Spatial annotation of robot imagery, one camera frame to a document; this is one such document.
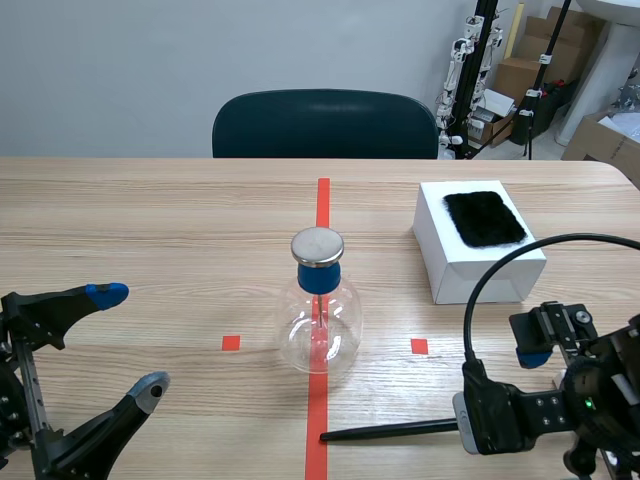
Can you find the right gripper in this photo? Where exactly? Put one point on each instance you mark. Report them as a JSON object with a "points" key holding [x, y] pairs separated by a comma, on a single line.
{"points": [[607, 365]]}

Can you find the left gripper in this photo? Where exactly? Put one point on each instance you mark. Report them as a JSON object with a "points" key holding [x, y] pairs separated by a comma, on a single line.
{"points": [[15, 400]]}

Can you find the long black rod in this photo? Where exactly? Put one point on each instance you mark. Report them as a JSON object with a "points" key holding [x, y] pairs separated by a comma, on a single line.
{"points": [[390, 430]]}

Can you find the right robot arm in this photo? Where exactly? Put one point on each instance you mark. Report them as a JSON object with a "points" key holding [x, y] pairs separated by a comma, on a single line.
{"points": [[610, 455]]}

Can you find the brown cardboard box white sheet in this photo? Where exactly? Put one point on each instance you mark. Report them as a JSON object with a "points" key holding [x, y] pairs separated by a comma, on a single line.
{"points": [[605, 145]]}

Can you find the open cardboard box white papers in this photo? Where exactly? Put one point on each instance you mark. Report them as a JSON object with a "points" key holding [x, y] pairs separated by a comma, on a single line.
{"points": [[492, 117]]}

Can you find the small brown cardboard box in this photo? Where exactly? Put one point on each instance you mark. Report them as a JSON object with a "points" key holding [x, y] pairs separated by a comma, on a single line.
{"points": [[517, 77]]}

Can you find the large brown cardboard box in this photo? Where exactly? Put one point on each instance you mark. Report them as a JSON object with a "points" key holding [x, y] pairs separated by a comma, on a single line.
{"points": [[570, 45]]}

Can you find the black fur patch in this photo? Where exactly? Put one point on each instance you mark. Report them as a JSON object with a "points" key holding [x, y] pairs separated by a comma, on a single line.
{"points": [[485, 219]]}

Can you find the clear glass flask blue stopper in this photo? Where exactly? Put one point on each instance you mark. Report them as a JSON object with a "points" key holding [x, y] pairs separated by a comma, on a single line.
{"points": [[320, 310]]}

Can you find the black tripod stand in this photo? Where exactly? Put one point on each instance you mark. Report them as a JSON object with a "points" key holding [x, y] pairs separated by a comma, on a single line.
{"points": [[475, 80], [542, 65]]}

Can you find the small white robot figure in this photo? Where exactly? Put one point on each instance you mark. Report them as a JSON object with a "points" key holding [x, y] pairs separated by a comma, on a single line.
{"points": [[487, 65], [452, 85]]}

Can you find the dark blue chair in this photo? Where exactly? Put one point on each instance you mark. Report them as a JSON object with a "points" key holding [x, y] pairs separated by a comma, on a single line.
{"points": [[325, 125]]}

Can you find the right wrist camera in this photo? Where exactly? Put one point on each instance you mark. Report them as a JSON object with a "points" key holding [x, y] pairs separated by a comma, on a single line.
{"points": [[487, 415]]}

